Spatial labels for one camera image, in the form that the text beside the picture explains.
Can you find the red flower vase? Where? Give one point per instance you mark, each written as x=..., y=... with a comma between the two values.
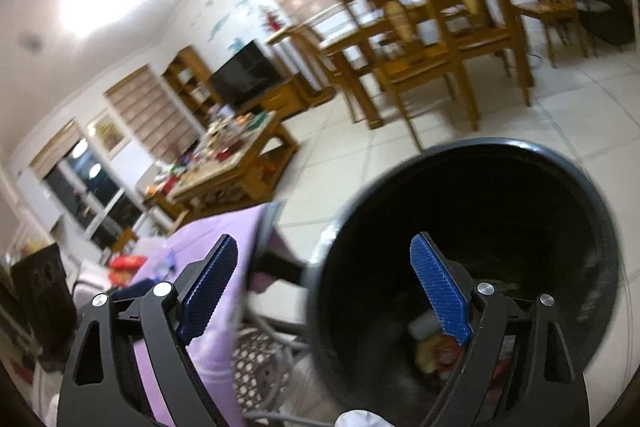
x=272, y=19

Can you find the wooden coffee table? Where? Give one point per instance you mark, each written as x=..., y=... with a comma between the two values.
x=235, y=167

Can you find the framed sunflower painting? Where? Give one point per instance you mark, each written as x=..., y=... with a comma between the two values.
x=110, y=134

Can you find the person's right hand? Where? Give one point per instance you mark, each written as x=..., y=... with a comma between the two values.
x=367, y=419

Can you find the black speaker box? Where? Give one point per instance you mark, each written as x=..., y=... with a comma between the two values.
x=42, y=292

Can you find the red cushion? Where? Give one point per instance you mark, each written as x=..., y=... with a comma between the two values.
x=127, y=263
x=122, y=278

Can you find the black television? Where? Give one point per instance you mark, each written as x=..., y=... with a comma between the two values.
x=245, y=74

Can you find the glass balcony door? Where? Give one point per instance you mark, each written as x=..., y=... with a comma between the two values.
x=85, y=187

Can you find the wooden bookshelf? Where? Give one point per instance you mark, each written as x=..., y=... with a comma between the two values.
x=187, y=77

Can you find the wooden dining table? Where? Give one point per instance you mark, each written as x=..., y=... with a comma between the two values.
x=350, y=52

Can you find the black trash bin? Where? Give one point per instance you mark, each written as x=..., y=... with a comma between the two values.
x=500, y=217

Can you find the tall wooden pedestal stand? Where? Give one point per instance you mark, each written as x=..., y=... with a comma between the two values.
x=300, y=57

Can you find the wooden television stand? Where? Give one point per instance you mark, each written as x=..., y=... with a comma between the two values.
x=282, y=99

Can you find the wooden dining chair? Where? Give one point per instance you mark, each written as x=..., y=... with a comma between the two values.
x=500, y=37
x=550, y=9
x=320, y=57
x=425, y=72

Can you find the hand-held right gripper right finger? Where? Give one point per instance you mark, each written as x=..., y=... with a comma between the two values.
x=442, y=292

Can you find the small white box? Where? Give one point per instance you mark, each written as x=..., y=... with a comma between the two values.
x=424, y=324

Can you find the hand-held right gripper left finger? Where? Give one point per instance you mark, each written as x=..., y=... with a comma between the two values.
x=207, y=292

